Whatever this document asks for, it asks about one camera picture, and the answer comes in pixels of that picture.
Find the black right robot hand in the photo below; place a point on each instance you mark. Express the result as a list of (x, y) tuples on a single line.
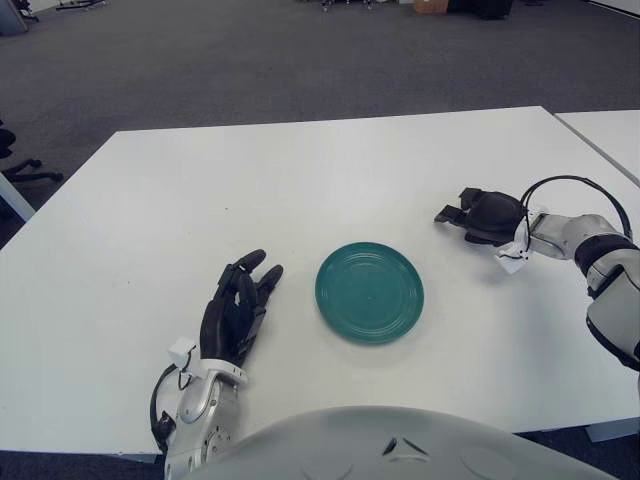
[(492, 215)]

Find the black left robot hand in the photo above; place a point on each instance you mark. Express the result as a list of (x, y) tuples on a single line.
[(225, 325)]

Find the teal round plate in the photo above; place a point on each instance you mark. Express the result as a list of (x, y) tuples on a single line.
[(370, 294)]

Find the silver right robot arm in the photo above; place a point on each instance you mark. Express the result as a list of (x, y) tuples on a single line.
[(595, 227)]

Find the white right wrist sensor box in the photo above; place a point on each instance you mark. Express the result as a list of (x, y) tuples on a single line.
[(512, 260)]

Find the white wrist sensor box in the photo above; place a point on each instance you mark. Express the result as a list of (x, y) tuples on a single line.
[(512, 260), (181, 352)]

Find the white left wrist sensor box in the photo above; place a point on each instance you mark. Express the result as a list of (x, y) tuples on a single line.
[(181, 352)]

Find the dark background furniture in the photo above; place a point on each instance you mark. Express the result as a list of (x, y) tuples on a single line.
[(482, 7)]

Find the grey robot torso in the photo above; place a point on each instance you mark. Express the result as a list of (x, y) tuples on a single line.
[(395, 445)]

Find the brown cardboard box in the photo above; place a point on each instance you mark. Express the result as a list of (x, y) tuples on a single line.
[(431, 6)]

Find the white table leg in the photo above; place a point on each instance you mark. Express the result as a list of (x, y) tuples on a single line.
[(15, 195)]

